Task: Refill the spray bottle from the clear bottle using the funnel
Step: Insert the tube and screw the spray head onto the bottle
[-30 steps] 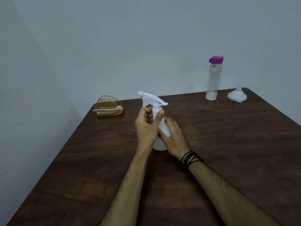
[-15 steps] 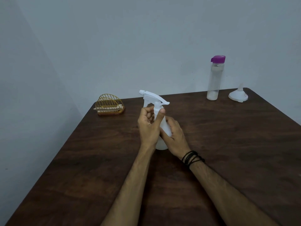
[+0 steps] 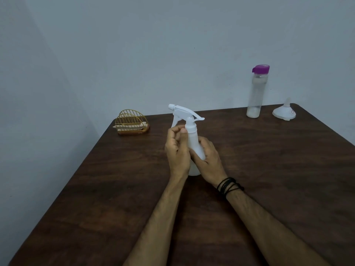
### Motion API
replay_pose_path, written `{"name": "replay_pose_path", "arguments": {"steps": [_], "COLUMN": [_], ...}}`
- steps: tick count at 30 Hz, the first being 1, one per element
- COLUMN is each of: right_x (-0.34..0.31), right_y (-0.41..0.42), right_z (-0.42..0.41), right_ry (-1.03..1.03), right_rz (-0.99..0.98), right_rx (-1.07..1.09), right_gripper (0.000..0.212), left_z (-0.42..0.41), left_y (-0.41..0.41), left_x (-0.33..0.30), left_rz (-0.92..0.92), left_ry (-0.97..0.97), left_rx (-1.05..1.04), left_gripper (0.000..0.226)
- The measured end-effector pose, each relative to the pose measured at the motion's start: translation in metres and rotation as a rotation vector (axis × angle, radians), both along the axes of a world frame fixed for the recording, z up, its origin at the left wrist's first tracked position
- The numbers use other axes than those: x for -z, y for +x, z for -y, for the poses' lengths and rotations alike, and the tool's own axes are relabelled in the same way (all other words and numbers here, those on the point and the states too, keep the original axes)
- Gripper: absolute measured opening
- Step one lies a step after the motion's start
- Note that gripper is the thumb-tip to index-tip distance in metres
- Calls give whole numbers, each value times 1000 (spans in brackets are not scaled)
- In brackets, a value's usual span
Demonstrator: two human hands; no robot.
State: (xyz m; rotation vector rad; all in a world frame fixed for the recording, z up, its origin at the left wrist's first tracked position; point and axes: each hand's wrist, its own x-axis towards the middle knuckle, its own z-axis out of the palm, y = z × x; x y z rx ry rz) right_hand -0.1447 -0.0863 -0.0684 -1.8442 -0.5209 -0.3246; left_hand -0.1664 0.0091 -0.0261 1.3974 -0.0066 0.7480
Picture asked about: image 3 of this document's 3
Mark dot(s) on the person's left hand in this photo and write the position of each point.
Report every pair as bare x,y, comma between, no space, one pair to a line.
177,155

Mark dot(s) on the person's right hand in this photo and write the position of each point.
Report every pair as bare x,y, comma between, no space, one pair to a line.
210,163

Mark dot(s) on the white spray bottle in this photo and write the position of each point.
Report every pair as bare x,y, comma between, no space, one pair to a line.
195,146

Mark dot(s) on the white trigger sprayer head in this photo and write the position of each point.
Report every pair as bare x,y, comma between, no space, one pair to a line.
184,112

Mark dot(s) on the clear water bottle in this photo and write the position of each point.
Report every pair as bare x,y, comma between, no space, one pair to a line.
256,96

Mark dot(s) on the white plastic funnel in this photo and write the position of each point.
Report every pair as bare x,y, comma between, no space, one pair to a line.
284,111

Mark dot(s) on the purple bottle cap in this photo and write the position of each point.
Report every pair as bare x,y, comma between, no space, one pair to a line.
260,68

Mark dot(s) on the person's right forearm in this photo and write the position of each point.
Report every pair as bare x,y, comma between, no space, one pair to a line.
269,232

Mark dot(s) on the person's left forearm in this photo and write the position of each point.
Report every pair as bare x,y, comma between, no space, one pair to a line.
158,227

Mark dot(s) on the white paper napkins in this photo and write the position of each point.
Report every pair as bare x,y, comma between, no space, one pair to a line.
130,125

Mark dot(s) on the dark wooden table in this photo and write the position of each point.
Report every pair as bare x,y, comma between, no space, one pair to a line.
277,177

